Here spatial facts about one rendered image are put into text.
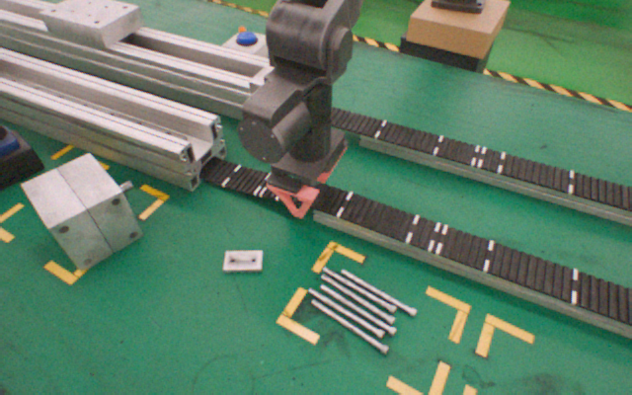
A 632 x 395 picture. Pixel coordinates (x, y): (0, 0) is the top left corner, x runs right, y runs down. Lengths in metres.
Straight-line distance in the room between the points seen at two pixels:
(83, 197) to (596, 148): 0.82
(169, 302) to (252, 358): 0.13
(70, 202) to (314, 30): 0.37
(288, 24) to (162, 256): 0.36
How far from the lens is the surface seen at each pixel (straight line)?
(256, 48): 0.91
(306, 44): 0.43
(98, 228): 0.61
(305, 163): 0.52
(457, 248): 0.57
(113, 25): 0.95
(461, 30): 1.04
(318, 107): 0.47
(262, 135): 0.42
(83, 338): 0.59
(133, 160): 0.73
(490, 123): 0.85
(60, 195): 0.61
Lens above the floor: 1.26
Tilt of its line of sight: 46 degrees down
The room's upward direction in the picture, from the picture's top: straight up
